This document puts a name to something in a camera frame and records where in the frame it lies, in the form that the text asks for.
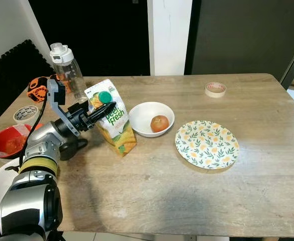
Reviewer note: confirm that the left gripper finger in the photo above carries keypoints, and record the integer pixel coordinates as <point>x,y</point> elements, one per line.
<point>100,113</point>

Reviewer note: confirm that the green capped juice carton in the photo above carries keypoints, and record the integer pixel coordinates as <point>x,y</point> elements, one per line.
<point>119,133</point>

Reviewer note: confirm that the silver fridge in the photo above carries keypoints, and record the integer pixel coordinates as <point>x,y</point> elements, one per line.
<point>247,35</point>

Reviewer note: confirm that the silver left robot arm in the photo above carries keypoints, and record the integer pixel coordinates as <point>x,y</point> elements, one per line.
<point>31,201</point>

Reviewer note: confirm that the dark grey mug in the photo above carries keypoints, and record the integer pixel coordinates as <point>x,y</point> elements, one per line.
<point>69,150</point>

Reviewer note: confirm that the white deep bowl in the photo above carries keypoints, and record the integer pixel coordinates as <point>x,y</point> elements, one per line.
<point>139,118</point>

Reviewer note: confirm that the clear water bottle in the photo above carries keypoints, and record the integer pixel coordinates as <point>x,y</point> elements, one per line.
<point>69,75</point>

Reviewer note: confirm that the orange black gadget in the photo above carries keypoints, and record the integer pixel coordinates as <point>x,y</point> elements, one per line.
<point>36,90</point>

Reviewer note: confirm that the red apple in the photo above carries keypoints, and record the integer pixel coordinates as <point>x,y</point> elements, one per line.
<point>160,124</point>

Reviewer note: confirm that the black white patterned tape roll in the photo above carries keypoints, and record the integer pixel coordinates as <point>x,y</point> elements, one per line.
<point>17,116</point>

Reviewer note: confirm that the red bowl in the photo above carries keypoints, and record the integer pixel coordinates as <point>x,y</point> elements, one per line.
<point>6,143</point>

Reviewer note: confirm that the black door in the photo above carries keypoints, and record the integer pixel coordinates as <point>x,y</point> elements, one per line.
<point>96,35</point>

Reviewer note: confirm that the black foam mat panel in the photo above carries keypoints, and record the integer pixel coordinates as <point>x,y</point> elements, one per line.
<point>6,75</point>

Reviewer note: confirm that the floral pattern plate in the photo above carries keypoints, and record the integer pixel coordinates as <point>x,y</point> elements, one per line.
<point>207,145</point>

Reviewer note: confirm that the beige tape roll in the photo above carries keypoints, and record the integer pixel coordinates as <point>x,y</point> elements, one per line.
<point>215,95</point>

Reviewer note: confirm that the light wooden table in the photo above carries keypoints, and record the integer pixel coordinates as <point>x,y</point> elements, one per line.
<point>212,201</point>

